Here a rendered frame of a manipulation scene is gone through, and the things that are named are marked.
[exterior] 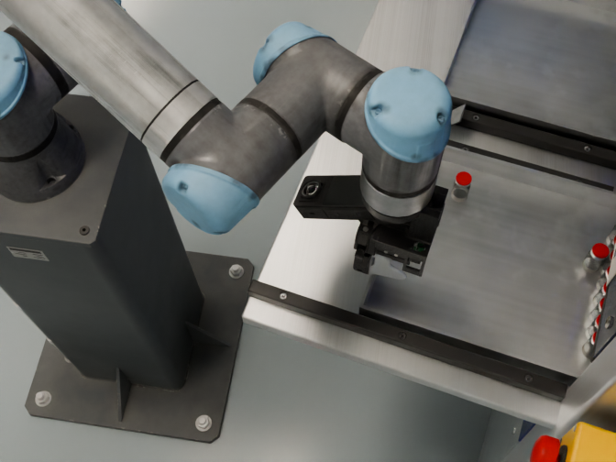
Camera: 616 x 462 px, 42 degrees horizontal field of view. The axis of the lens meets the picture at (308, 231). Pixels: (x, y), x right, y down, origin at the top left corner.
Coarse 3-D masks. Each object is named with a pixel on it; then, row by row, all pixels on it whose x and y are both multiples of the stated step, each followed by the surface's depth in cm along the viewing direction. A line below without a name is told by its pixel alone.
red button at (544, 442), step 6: (540, 438) 81; (546, 438) 80; (552, 438) 81; (534, 444) 82; (540, 444) 80; (546, 444) 80; (552, 444) 80; (558, 444) 80; (534, 450) 81; (540, 450) 80; (546, 450) 79; (552, 450) 79; (558, 450) 79; (534, 456) 80; (540, 456) 79; (546, 456) 79; (552, 456) 79; (558, 456) 80
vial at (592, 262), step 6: (594, 246) 99; (600, 246) 99; (606, 246) 99; (588, 252) 100; (594, 252) 99; (600, 252) 99; (606, 252) 99; (588, 258) 100; (594, 258) 100; (600, 258) 99; (582, 264) 103; (588, 264) 101; (594, 264) 100; (600, 264) 100; (588, 270) 102; (594, 270) 102
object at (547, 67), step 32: (480, 0) 124; (512, 0) 124; (544, 0) 123; (576, 0) 123; (608, 0) 120; (480, 32) 121; (512, 32) 121; (544, 32) 120; (576, 32) 120; (608, 32) 120; (448, 64) 114; (480, 64) 118; (512, 64) 118; (544, 64) 118; (576, 64) 118; (608, 64) 117; (480, 96) 115; (512, 96) 115; (544, 96) 115; (576, 96) 115; (608, 96) 115; (544, 128) 110; (576, 128) 109; (608, 128) 112
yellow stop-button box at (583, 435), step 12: (576, 432) 79; (588, 432) 79; (600, 432) 79; (612, 432) 79; (564, 444) 82; (576, 444) 78; (588, 444) 78; (600, 444) 78; (612, 444) 78; (564, 456) 79; (576, 456) 78; (588, 456) 77; (600, 456) 77; (612, 456) 77
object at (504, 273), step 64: (448, 192) 108; (512, 192) 108; (576, 192) 106; (448, 256) 104; (512, 256) 104; (576, 256) 104; (384, 320) 99; (448, 320) 100; (512, 320) 100; (576, 320) 100
